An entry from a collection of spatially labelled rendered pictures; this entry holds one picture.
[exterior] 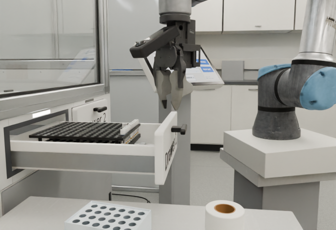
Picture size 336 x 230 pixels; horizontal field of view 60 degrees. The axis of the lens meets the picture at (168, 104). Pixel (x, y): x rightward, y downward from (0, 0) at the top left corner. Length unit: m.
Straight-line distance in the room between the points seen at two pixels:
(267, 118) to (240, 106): 2.72
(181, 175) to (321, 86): 1.16
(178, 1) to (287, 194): 0.66
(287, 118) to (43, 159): 0.70
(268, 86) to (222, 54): 3.42
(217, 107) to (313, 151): 2.82
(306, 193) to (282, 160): 0.21
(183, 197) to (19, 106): 1.33
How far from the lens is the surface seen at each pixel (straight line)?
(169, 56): 0.66
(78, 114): 0.98
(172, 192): 1.80
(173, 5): 0.67
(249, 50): 4.39
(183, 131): 0.68
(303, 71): 0.86
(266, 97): 0.97
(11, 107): 0.72
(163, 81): 0.68
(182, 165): 1.80
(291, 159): 0.87
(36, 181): 0.83
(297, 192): 1.02
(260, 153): 0.85
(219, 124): 3.70
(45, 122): 0.97
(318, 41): 0.88
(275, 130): 0.97
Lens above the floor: 1.05
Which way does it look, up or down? 7 degrees down
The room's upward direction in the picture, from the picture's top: straight up
